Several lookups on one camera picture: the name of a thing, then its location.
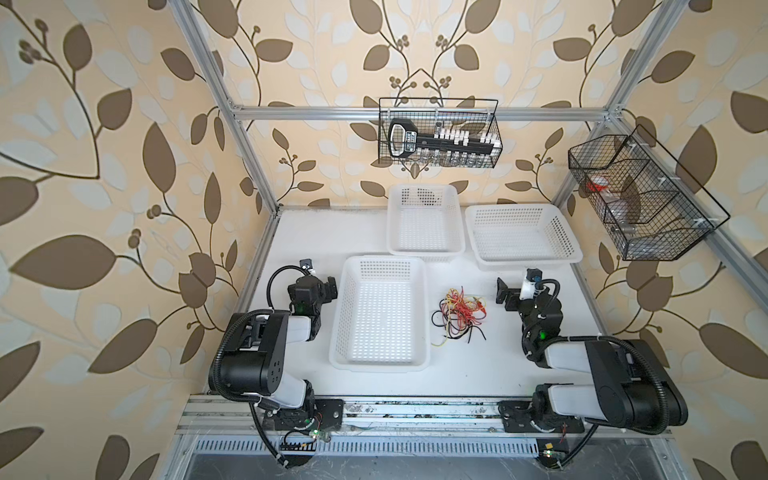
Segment yellow cable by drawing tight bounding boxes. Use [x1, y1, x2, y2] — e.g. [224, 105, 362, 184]
[431, 287, 481, 348]

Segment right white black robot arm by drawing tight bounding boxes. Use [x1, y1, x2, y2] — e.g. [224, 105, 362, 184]
[495, 269, 689, 469]

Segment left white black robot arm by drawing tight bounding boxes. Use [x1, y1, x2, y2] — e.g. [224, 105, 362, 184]
[208, 259, 344, 469]

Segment near white plastic basket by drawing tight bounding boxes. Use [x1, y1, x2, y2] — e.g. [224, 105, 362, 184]
[329, 255, 431, 373]

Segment white plastic basket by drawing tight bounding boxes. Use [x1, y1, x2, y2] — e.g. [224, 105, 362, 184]
[386, 184, 466, 262]
[465, 204, 583, 270]
[329, 255, 431, 373]

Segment far right white plastic basket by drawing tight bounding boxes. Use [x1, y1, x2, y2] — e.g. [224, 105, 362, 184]
[465, 204, 583, 270]

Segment far middle white plastic basket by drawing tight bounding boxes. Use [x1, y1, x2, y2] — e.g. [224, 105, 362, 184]
[386, 184, 466, 262]

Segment black tool with white sockets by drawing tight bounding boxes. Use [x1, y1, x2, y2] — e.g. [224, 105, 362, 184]
[382, 118, 503, 161]

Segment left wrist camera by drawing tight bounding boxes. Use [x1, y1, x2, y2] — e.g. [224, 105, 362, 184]
[299, 259, 315, 275]

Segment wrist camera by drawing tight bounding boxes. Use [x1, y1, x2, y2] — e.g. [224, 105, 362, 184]
[299, 259, 315, 275]
[519, 268, 543, 300]

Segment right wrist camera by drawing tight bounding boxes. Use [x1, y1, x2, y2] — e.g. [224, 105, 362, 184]
[519, 268, 543, 300]

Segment red item in wire basket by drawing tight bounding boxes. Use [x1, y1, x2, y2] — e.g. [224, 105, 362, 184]
[584, 175, 611, 194]

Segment black wire basket on right wall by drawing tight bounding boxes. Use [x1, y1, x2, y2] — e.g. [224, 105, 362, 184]
[568, 125, 731, 261]

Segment black wire basket on wall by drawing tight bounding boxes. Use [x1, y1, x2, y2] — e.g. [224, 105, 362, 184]
[378, 96, 503, 169]
[568, 125, 731, 261]

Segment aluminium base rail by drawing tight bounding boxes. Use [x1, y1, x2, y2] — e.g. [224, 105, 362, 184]
[173, 394, 673, 457]

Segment black wire basket on back wall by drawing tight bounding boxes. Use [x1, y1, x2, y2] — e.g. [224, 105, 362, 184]
[378, 96, 503, 169]

